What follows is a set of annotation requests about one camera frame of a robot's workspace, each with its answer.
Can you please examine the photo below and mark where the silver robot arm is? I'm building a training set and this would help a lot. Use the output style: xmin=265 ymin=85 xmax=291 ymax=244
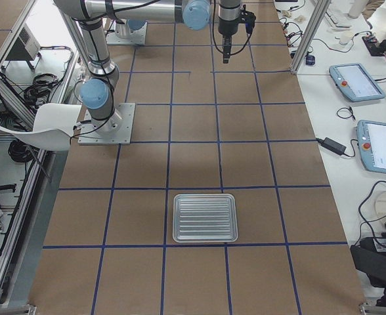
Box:
xmin=55 ymin=1 xmax=256 ymax=135
xmin=114 ymin=19 xmax=147 ymax=39

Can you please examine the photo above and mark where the white plastic chair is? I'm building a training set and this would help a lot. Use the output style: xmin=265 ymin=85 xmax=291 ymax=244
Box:
xmin=0 ymin=103 xmax=81 ymax=151

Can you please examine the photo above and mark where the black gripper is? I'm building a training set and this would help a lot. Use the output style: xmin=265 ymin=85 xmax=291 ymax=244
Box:
xmin=218 ymin=0 xmax=256 ymax=64

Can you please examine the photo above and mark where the white paper cup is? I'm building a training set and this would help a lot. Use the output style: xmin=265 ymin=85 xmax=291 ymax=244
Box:
xmin=339 ymin=31 xmax=353 ymax=46

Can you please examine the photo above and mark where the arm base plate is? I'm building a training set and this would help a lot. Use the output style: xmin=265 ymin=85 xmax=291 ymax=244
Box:
xmin=106 ymin=24 xmax=147 ymax=46
xmin=78 ymin=103 xmax=136 ymax=145

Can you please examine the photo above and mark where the black power adapter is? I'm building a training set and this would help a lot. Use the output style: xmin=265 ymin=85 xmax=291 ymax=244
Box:
xmin=316 ymin=137 xmax=346 ymax=156

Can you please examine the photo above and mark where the silver ribbed metal tray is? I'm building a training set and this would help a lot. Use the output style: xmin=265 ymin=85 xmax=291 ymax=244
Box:
xmin=173 ymin=194 xmax=238 ymax=243

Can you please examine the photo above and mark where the aluminium frame post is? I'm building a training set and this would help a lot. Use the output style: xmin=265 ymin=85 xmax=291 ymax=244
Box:
xmin=290 ymin=0 xmax=330 ymax=75

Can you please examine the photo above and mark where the far blue teach pendant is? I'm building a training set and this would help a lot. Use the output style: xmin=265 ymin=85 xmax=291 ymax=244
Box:
xmin=329 ymin=63 xmax=385 ymax=102

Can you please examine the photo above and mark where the blue teach pendant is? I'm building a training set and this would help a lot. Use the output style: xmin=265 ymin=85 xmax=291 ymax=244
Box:
xmin=329 ymin=63 xmax=385 ymax=102
xmin=356 ymin=120 xmax=386 ymax=174

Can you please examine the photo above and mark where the near blue teach pendant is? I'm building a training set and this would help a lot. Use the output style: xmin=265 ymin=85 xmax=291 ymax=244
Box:
xmin=356 ymin=120 xmax=386 ymax=174

